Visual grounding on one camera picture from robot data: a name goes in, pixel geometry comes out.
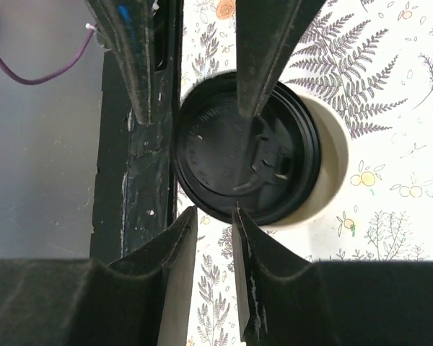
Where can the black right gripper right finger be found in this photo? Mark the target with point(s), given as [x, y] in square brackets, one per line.
[267, 31]

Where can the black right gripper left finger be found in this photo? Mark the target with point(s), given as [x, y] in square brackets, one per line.
[145, 38]

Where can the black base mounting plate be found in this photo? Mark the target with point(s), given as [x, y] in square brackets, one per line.
[135, 191]

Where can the green white paper cup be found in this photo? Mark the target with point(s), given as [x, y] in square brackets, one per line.
[334, 168]

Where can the black plastic coffee lid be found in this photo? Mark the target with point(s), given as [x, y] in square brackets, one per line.
[268, 164]

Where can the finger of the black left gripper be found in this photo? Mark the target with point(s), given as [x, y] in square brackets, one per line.
[282, 299]
[141, 299]

